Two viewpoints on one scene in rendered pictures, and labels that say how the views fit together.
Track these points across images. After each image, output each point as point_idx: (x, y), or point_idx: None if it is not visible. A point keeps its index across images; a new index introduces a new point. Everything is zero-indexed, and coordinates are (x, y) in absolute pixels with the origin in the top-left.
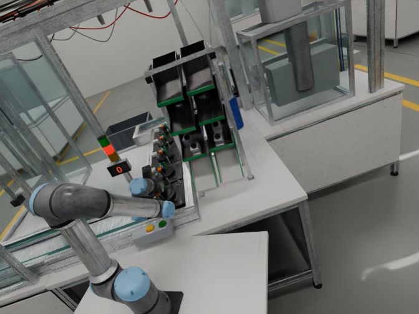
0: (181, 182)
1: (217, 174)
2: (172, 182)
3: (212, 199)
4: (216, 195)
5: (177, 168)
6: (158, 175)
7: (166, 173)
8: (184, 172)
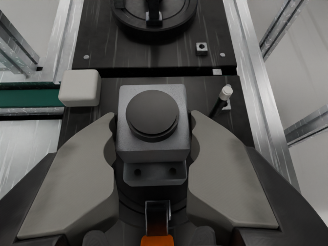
0: (233, 89)
1: (311, 71)
2: (188, 68)
3: (314, 191)
4: (326, 176)
5: (204, 0)
6: (127, 4)
7: (162, 9)
8: (236, 32)
